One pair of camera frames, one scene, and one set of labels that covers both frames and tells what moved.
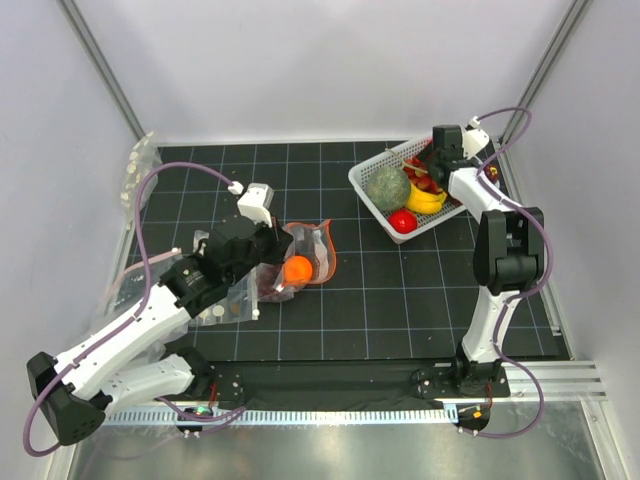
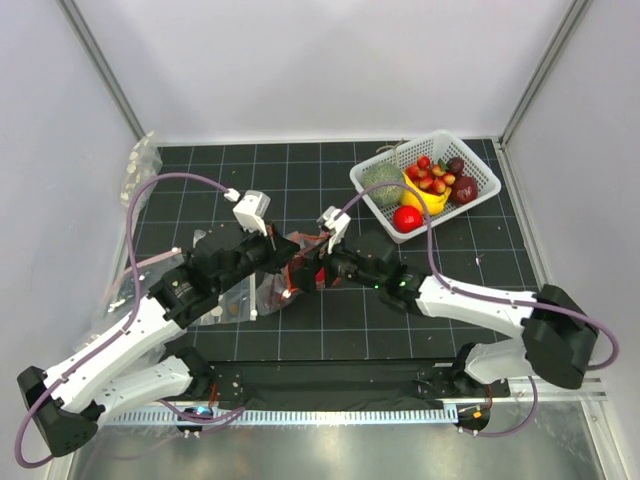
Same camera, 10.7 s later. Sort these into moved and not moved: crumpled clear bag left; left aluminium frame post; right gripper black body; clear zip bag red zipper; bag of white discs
Moved: right gripper black body; clear zip bag red zipper
Not moved: crumpled clear bag left; left aluminium frame post; bag of white discs
